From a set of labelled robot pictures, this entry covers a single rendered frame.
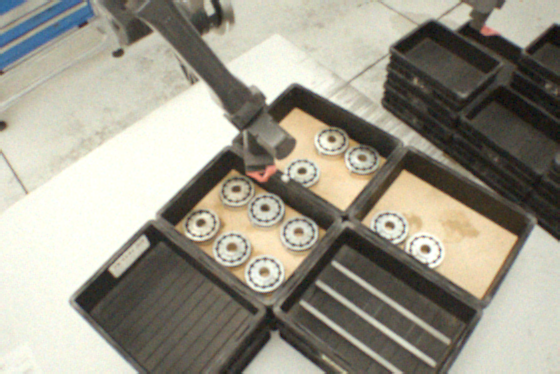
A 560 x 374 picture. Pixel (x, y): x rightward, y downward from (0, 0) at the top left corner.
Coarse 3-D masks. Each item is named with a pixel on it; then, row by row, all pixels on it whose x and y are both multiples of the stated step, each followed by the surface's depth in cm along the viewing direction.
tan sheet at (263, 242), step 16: (240, 192) 143; (256, 192) 143; (208, 208) 141; (224, 208) 140; (288, 208) 139; (224, 224) 138; (240, 224) 137; (256, 240) 134; (272, 240) 134; (256, 256) 132; (272, 256) 132; (288, 256) 131; (304, 256) 131; (240, 272) 130; (288, 272) 129
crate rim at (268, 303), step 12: (216, 156) 138; (240, 156) 138; (204, 168) 136; (192, 180) 134; (276, 180) 133; (180, 192) 133; (300, 192) 130; (168, 204) 130; (156, 216) 128; (336, 216) 126; (168, 228) 126; (336, 228) 124; (324, 240) 122; (204, 252) 122; (312, 252) 121; (216, 264) 120; (300, 264) 119; (228, 276) 118; (252, 288) 116; (264, 300) 115
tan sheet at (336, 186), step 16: (288, 128) 155; (304, 128) 154; (320, 128) 154; (304, 144) 151; (352, 144) 150; (288, 160) 148; (320, 160) 147; (336, 160) 147; (384, 160) 146; (320, 176) 144; (336, 176) 144; (320, 192) 141; (336, 192) 141; (352, 192) 141
